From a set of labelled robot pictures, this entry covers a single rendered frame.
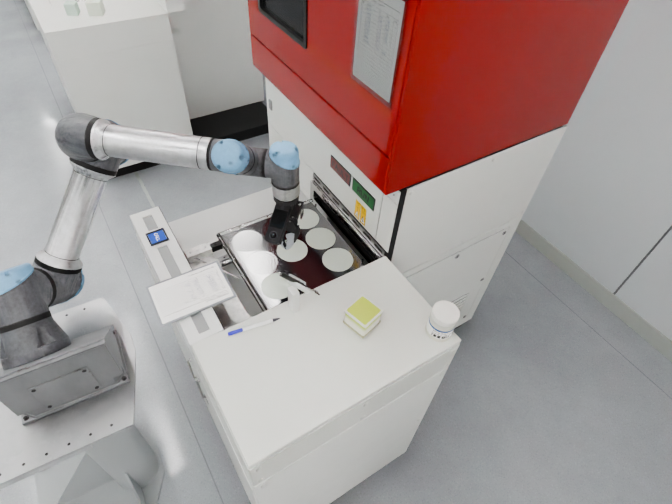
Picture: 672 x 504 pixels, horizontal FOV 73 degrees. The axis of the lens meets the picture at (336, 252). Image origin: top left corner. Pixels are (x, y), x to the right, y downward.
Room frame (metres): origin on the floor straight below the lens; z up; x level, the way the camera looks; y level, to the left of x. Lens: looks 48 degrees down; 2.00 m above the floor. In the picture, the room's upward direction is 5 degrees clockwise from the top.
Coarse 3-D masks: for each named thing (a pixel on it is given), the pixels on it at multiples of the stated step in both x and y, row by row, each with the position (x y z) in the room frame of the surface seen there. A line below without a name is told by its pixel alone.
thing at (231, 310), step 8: (208, 256) 0.94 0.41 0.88; (192, 264) 0.90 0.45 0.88; (200, 264) 0.91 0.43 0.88; (224, 304) 0.76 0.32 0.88; (232, 304) 0.76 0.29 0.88; (240, 304) 0.77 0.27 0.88; (216, 312) 0.73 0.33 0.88; (224, 312) 0.73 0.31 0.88; (232, 312) 0.74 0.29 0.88; (240, 312) 0.74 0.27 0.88; (224, 320) 0.71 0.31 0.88; (232, 320) 0.71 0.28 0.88; (224, 328) 0.68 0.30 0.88
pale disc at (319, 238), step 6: (318, 228) 1.09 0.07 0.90; (324, 228) 1.09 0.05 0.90; (306, 234) 1.06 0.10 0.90; (312, 234) 1.06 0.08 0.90; (318, 234) 1.06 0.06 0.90; (324, 234) 1.06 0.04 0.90; (330, 234) 1.07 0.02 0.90; (306, 240) 1.03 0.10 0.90; (312, 240) 1.03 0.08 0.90; (318, 240) 1.03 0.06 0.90; (324, 240) 1.04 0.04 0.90; (330, 240) 1.04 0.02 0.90; (312, 246) 1.00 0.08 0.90; (318, 246) 1.01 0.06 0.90; (324, 246) 1.01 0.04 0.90; (330, 246) 1.01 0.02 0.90
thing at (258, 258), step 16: (304, 208) 1.18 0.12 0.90; (256, 224) 1.08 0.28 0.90; (320, 224) 1.11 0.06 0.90; (240, 240) 1.01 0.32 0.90; (256, 240) 1.01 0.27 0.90; (304, 240) 1.03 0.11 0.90; (336, 240) 1.04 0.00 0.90; (240, 256) 0.94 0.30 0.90; (256, 256) 0.94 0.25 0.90; (272, 256) 0.95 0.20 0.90; (320, 256) 0.96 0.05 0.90; (352, 256) 0.98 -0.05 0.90; (256, 272) 0.88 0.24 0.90; (272, 272) 0.88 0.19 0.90; (288, 272) 0.89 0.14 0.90; (304, 272) 0.89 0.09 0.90; (320, 272) 0.90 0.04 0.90; (336, 272) 0.90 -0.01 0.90; (256, 288) 0.81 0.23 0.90; (272, 304) 0.76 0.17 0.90
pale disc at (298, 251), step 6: (294, 246) 1.00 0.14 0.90; (300, 246) 1.00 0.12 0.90; (306, 246) 1.00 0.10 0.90; (282, 252) 0.97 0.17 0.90; (288, 252) 0.97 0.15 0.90; (294, 252) 0.97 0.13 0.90; (300, 252) 0.97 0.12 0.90; (306, 252) 0.98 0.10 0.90; (282, 258) 0.94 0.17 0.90; (288, 258) 0.94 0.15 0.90; (294, 258) 0.95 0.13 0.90; (300, 258) 0.95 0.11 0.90
